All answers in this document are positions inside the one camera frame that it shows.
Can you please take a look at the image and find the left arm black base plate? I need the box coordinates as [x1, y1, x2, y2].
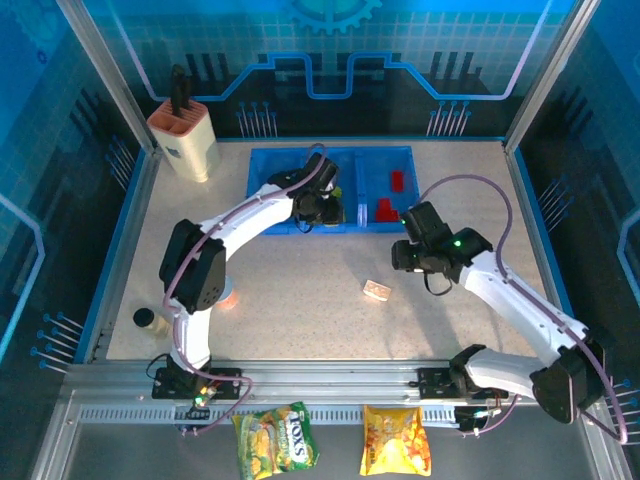
[152, 367, 244, 401]

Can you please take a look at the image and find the black knife handle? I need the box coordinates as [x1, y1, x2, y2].
[169, 63, 194, 114]

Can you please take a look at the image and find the long white lego brick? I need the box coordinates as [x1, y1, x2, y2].
[362, 279, 392, 303]

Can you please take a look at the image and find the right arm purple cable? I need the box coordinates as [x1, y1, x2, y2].
[417, 174, 629, 446]

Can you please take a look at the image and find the aluminium frame post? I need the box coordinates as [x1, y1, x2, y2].
[503, 0, 604, 154]
[54, 0, 164, 154]

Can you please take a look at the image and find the glass jar black lid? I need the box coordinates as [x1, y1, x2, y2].
[132, 307, 171, 340]

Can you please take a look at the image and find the aluminium mounting rail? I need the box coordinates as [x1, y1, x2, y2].
[62, 358, 601, 407]

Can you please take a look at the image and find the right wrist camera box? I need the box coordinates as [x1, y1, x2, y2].
[399, 201, 454, 244]

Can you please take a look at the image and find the yellow snack bag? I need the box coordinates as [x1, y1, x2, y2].
[359, 404, 432, 477]

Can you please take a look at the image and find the beige knife block pink top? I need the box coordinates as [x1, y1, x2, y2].
[147, 102, 221, 184]

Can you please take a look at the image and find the slotted grey cable duct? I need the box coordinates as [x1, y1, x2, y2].
[77, 405, 464, 425]

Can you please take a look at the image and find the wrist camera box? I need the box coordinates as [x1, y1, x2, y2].
[303, 152, 342, 196]
[399, 201, 454, 244]

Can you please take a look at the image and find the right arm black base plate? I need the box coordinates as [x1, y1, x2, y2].
[417, 367, 509, 401]

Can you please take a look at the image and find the blue three-compartment plastic bin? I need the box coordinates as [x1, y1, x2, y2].
[247, 145, 421, 235]

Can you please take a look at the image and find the green Fox's candy bag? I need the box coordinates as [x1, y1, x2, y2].
[231, 401, 320, 480]

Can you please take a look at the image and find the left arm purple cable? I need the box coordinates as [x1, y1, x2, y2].
[162, 143, 329, 436]

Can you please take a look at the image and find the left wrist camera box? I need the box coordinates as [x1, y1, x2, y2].
[303, 152, 342, 196]

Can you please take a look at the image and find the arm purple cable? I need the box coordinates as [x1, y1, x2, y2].
[417, 174, 629, 446]
[162, 143, 329, 436]

